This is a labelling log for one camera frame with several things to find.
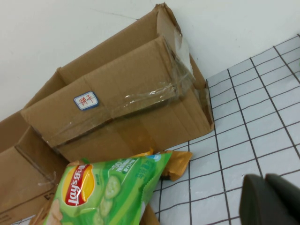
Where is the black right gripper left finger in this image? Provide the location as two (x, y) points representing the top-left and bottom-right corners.
(239, 173), (271, 225)

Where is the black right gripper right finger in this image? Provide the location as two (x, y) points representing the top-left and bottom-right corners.
(264, 173), (300, 225)

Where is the green Lay's chips bag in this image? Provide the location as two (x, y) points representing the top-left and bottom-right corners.
(43, 151), (173, 225)

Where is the orange-brown snack packet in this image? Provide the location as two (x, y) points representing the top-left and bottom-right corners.
(161, 151), (193, 181)

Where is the small yellow snack packet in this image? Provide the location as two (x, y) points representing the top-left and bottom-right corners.
(137, 147), (155, 158)

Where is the white black-grid tablecloth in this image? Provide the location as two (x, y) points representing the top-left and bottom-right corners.
(14, 34), (300, 225)

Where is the taped cardboard box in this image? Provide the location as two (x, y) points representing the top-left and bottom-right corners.
(20, 2), (215, 165)

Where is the white label with red writing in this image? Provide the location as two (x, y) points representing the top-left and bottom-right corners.
(74, 90), (99, 110)

